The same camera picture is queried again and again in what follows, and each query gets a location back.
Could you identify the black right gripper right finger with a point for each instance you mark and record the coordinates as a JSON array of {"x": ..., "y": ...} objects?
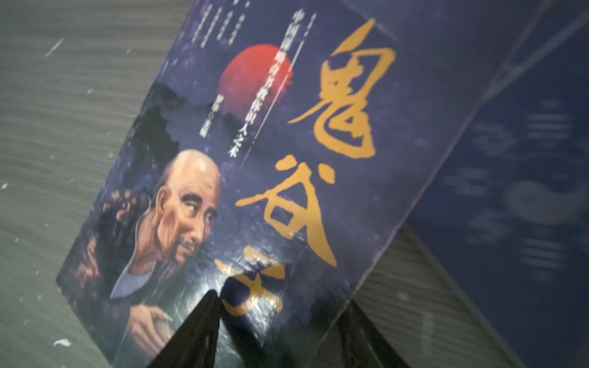
[{"x": 362, "y": 344}]

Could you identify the purple old man book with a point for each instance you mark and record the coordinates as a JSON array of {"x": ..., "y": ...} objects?
[{"x": 276, "y": 155}]

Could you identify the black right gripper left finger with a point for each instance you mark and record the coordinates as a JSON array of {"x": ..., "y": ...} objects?
[{"x": 194, "y": 344}]

